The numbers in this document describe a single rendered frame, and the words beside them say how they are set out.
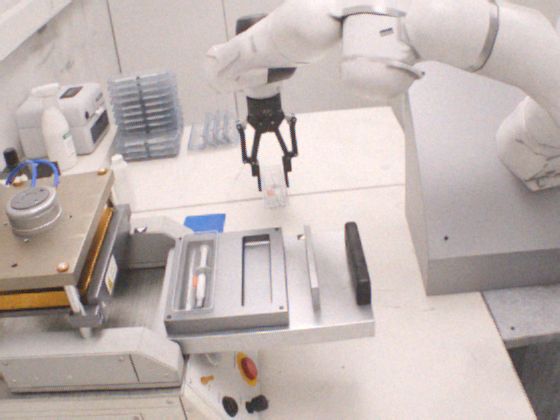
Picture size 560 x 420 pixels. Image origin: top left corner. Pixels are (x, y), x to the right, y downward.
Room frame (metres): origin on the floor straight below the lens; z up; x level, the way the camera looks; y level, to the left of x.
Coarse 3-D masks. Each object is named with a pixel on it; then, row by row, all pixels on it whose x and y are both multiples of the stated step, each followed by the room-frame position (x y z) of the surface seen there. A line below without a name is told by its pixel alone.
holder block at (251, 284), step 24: (240, 240) 0.80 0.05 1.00; (264, 240) 0.81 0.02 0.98; (240, 264) 0.74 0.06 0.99; (264, 264) 0.75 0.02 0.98; (168, 288) 0.70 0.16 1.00; (216, 288) 0.69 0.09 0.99; (240, 288) 0.68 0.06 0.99; (264, 288) 0.69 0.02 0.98; (168, 312) 0.64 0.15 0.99; (216, 312) 0.63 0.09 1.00; (240, 312) 0.63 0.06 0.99; (264, 312) 0.62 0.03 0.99
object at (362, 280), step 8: (352, 224) 0.78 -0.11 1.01; (352, 232) 0.76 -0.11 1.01; (352, 240) 0.74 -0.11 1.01; (360, 240) 0.74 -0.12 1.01; (352, 248) 0.72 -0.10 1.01; (360, 248) 0.72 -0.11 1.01; (352, 256) 0.70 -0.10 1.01; (360, 256) 0.70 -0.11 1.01; (352, 264) 0.69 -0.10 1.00; (360, 264) 0.68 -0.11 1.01; (352, 272) 0.69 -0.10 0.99; (360, 272) 0.66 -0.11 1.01; (368, 272) 0.67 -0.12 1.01; (360, 280) 0.65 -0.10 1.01; (368, 280) 0.65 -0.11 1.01; (360, 288) 0.64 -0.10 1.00; (368, 288) 0.64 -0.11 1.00; (360, 296) 0.64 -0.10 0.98; (368, 296) 0.64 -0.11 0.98; (360, 304) 0.64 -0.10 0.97
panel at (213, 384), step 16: (224, 352) 0.71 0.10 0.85; (240, 352) 0.75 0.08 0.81; (256, 352) 0.79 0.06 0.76; (192, 368) 0.61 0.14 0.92; (208, 368) 0.64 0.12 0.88; (224, 368) 0.68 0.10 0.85; (240, 368) 0.71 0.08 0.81; (256, 368) 0.75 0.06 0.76; (192, 384) 0.58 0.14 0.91; (208, 384) 0.61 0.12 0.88; (224, 384) 0.64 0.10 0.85; (240, 384) 0.68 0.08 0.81; (256, 384) 0.71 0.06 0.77; (208, 400) 0.58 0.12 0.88; (224, 400) 0.61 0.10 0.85; (240, 400) 0.64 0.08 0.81; (224, 416) 0.58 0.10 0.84; (240, 416) 0.61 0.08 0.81; (256, 416) 0.64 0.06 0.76
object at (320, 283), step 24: (288, 240) 0.82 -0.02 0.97; (312, 240) 0.81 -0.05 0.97; (336, 240) 0.80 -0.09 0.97; (168, 264) 0.79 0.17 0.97; (288, 264) 0.76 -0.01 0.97; (312, 264) 0.70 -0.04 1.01; (336, 264) 0.74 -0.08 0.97; (288, 288) 0.70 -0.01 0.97; (312, 288) 0.65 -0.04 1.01; (336, 288) 0.69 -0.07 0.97; (288, 312) 0.65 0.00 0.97; (312, 312) 0.64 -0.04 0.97; (336, 312) 0.64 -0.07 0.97; (360, 312) 0.63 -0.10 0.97; (168, 336) 0.62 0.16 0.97; (192, 336) 0.62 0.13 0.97; (216, 336) 0.62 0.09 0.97; (240, 336) 0.61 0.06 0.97; (264, 336) 0.61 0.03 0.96; (288, 336) 0.61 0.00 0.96; (312, 336) 0.61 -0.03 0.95; (336, 336) 0.61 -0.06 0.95; (360, 336) 0.61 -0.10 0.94
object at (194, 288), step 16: (192, 240) 0.80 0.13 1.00; (208, 240) 0.79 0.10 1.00; (192, 256) 0.76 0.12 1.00; (208, 256) 0.75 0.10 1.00; (192, 272) 0.72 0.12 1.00; (208, 272) 0.71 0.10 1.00; (176, 288) 0.68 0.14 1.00; (192, 288) 0.68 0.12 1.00; (208, 288) 0.68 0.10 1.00; (176, 304) 0.65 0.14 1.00; (192, 304) 0.65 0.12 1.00; (208, 304) 0.64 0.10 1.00
